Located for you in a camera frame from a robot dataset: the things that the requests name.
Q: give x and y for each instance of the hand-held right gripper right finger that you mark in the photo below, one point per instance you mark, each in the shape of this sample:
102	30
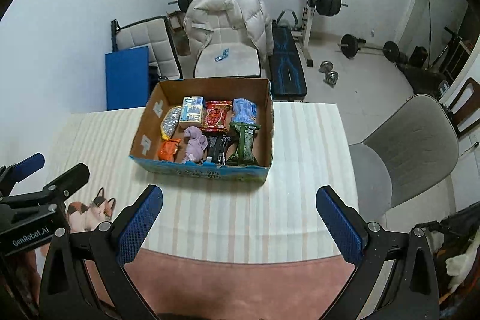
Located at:
339	226

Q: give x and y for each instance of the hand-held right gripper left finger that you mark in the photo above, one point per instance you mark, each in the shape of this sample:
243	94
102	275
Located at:
138	226

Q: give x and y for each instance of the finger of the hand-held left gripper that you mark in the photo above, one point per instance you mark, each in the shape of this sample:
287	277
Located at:
73	179
28	164

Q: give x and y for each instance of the orange snack packet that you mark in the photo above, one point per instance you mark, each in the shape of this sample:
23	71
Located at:
168	149

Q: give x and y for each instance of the cardboard box with blue print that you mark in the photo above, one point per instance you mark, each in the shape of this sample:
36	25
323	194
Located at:
210	173

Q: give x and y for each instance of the purple cloth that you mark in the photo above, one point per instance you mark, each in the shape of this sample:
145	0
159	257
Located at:
195	143

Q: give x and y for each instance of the black snack packet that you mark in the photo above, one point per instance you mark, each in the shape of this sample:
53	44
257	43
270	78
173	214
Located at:
216	149

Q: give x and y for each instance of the yellow and silver packet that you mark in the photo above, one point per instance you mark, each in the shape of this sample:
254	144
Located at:
170	121

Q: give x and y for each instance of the white and blue tissue pack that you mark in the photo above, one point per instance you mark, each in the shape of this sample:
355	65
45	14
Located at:
192	112

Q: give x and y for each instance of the green packet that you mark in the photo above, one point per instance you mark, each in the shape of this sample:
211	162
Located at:
243	143

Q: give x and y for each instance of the red snack packet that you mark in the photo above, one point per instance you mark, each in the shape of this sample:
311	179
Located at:
217	115

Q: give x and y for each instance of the blue packet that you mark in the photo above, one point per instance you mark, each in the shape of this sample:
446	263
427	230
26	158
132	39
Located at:
243	110

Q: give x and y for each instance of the calico cat plush toy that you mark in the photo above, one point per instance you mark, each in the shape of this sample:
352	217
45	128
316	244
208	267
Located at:
88	215

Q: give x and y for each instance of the striped and pink tablecloth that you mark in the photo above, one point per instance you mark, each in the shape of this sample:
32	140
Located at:
232	215

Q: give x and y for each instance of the grey chair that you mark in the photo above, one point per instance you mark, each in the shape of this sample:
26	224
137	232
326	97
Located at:
408	147

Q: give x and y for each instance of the blue board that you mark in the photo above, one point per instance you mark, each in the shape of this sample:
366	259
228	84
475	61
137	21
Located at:
125	76

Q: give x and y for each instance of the white goose plush toy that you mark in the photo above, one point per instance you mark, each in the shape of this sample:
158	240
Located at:
459	263

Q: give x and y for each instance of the chrome dumbbell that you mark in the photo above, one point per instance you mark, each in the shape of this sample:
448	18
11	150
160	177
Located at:
325	66
332	79

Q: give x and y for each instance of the white quilted chair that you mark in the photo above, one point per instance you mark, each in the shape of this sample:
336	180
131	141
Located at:
146	35

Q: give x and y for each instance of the black weight bench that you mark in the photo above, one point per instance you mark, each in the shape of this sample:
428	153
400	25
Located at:
287	72

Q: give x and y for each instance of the clear water jug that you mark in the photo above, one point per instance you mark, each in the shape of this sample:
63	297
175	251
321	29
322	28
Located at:
182	42

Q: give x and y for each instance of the short barbell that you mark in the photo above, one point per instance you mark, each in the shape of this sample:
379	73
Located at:
350	45

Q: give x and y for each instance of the brown wooden chair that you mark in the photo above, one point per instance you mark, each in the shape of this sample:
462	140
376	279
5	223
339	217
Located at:
468	95

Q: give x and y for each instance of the black bag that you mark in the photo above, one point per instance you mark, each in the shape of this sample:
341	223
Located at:
418	57

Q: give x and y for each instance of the beige upholstered chair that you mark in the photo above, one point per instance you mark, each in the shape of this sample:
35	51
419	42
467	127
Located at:
232	63

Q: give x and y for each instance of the small blue object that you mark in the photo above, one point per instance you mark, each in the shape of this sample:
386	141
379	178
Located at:
222	54

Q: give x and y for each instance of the white barbell rack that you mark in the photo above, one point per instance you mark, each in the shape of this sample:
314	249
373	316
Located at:
307	24

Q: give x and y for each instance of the black kick scooter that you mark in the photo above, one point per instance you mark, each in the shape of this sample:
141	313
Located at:
452	37

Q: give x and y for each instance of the barbell with black plates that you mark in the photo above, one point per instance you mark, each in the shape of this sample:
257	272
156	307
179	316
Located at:
328	1

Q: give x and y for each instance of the white puffer jacket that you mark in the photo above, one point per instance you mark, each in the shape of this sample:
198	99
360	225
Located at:
225	9

